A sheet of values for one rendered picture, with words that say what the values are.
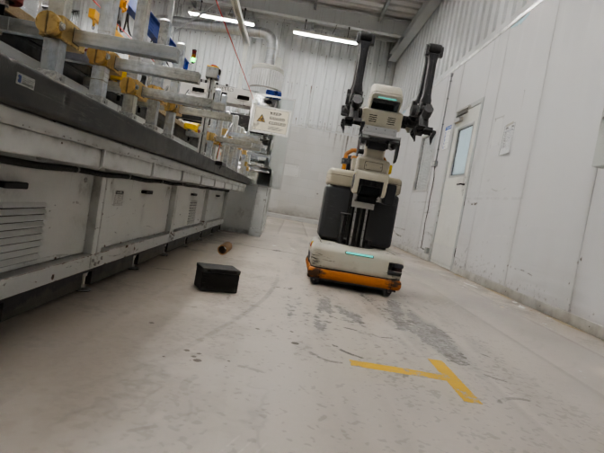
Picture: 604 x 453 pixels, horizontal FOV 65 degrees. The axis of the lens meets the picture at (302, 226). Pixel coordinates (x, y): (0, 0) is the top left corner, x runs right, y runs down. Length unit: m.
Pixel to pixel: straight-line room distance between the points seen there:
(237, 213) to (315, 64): 7.29
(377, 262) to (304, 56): 10.00
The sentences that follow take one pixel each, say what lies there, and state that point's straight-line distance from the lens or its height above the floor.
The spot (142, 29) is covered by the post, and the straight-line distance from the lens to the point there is 1.73.
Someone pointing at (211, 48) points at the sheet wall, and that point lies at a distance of 12.97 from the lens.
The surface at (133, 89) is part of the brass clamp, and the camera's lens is 1.66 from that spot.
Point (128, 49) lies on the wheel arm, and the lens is 1.22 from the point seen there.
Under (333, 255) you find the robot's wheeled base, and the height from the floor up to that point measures 0.21.
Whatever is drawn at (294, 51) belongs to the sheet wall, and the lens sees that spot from 12.79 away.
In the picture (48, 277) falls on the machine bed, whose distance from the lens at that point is 1.85.
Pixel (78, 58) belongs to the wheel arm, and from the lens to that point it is 1.54.
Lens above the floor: 0.53
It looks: 3 degrees down
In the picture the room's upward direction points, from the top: 10 degrees clockwise
